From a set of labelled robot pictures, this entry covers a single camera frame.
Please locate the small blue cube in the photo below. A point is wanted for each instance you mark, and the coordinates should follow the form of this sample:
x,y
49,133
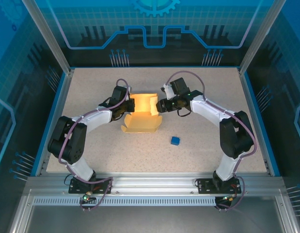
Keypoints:
x,y
175,141

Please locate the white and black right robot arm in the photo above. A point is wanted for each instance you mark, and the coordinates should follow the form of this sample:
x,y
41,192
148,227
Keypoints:
x,y
226,167

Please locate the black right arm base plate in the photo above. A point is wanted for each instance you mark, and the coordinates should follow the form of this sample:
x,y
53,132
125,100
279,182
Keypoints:
x,y
203,187

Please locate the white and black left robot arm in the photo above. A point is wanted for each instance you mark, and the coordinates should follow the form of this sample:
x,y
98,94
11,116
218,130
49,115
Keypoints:
x,y
80,168

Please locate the yellow paper box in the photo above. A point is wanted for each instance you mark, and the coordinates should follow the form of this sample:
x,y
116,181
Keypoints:
x,y
140,123

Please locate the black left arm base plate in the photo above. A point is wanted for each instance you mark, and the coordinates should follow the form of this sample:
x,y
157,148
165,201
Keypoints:
x,y
72,187

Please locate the aluminium frame post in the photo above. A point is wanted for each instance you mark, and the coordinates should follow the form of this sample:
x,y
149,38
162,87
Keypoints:
x,y
261,36
51,36

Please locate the aluminium table side rail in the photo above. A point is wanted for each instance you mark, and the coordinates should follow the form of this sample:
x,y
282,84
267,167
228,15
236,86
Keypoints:
x,y
247,92
65,92

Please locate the aluminium front beam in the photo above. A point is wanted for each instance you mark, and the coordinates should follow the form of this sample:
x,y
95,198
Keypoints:
x,y
152,182

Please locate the grey metal front panel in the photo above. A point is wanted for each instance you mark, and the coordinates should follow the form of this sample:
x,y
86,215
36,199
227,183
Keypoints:
x,y
152,218

